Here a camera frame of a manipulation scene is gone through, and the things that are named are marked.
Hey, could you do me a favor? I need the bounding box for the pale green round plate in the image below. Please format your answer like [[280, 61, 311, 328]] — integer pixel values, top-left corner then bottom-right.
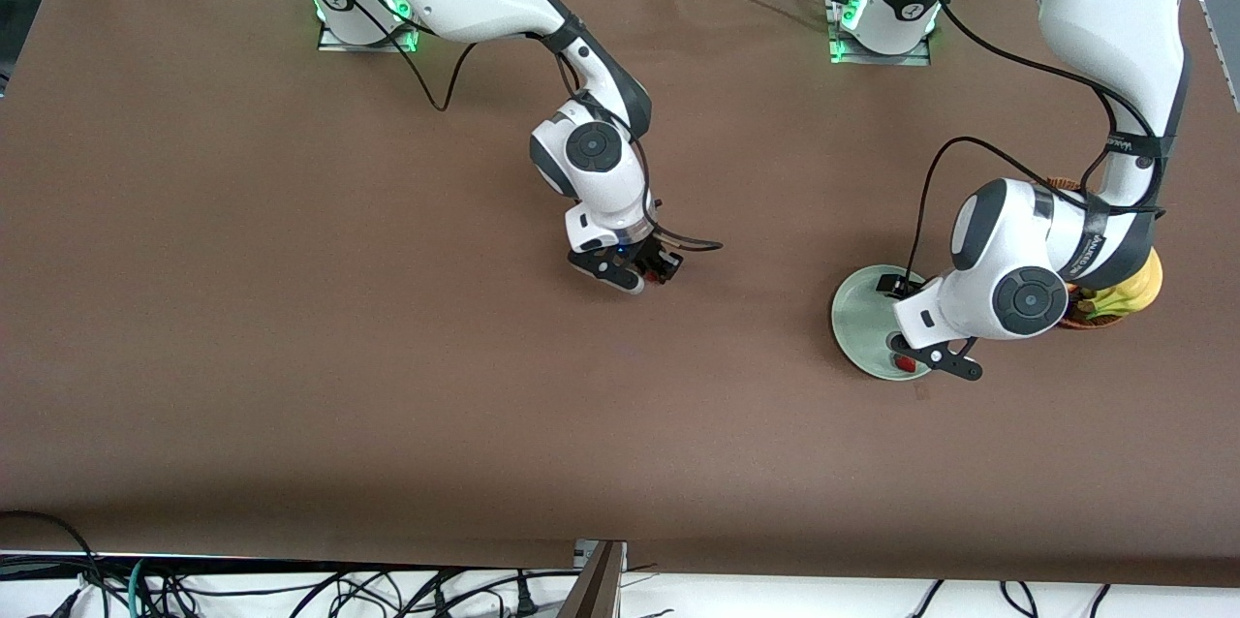
[[830, 264, 936, 382]]

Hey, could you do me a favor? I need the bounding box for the brown wicker basket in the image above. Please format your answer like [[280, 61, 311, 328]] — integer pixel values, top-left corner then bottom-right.
[[1041, 176, 1130, 330]]

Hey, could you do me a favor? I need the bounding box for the yellow banana bunch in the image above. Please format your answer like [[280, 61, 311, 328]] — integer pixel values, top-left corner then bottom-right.
[[1080, 250, 1163, 321]]

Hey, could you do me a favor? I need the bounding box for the brown table cover sheet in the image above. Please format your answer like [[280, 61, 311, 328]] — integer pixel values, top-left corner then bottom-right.
[[0, 0, 1240, 590]]

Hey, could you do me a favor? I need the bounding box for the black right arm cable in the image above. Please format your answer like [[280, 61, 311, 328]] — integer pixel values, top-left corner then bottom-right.
[[295, 0, 725, 253]]

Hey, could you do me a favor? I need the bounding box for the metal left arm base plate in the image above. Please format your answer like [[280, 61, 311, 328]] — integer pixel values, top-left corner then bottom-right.
[[826, 0, 933, 67]]

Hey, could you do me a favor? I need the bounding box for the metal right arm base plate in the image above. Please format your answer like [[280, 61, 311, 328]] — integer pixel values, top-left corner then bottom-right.
[[318, 0, 427, 53]]

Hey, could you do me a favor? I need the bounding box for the aluminium frame post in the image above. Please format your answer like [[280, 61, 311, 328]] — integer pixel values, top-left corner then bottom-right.
[[557, 539, 629, 618]]

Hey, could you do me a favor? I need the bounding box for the teal floor cable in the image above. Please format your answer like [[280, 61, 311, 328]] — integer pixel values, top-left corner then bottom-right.
[[124, 555, 156, 618]]

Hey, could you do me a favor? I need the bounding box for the black floor cable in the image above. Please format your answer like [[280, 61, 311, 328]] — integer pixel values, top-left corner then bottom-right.
[[0, 510, 109, 618]]

